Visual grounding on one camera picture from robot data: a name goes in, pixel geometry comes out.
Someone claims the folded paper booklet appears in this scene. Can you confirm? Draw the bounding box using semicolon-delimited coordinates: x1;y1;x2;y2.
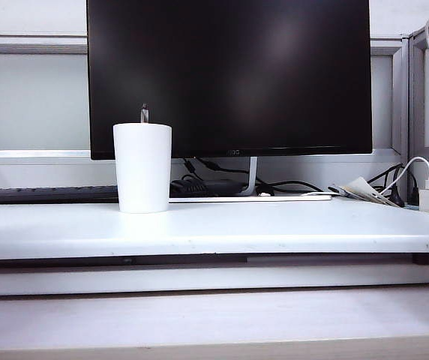
327;176;398;206

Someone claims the black power brick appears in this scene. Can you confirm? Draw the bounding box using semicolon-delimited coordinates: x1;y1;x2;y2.
170;178;247;197

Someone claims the black power cable bundle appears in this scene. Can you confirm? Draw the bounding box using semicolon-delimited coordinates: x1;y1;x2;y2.
366;162;407;208

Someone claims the black monitor cable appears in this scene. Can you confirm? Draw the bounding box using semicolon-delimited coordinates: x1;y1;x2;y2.
182;157;326;197

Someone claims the grey partition frame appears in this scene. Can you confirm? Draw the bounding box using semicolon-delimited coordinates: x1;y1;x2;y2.
370;6;429;206

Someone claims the black keyboard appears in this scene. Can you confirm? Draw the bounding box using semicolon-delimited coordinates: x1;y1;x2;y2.
0;186;119;206

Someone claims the white raised desk board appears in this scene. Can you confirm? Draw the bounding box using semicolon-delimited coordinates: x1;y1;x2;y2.
0;197;429;262

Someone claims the white ceramic mug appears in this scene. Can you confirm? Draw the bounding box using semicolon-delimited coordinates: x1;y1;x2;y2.
112;122;173;215

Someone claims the silver monitor stand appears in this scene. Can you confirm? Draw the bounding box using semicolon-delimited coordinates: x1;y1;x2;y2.
168;155;332;203

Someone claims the white USB charging cable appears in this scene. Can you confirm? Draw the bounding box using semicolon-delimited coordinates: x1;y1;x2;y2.
379;156;429;197

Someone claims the black AOC computer monitor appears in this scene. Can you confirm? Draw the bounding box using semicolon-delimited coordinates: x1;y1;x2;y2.
85;0;374;161

